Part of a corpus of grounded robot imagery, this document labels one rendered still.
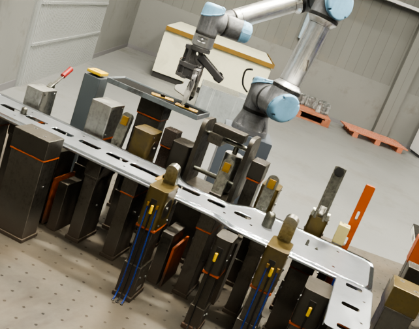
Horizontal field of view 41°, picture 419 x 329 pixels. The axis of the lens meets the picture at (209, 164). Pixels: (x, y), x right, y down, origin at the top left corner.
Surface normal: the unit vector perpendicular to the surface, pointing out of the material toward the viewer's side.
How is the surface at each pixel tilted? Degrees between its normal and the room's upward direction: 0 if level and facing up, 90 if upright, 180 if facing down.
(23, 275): 0
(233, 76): 90
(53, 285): 0
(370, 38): 90
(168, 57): 90
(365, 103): 90
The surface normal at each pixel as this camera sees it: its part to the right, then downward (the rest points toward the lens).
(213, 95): -0.03, 0.28
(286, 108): 0.30, 0.50
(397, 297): -0.31, 0.17
